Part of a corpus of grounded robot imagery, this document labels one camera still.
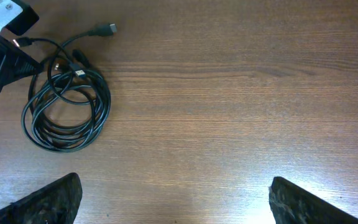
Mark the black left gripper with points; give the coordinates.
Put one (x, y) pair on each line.
(14, 63)

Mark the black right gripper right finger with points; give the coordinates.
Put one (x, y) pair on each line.
(291, 204)

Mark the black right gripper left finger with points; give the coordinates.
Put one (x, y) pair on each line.
(57, 202)

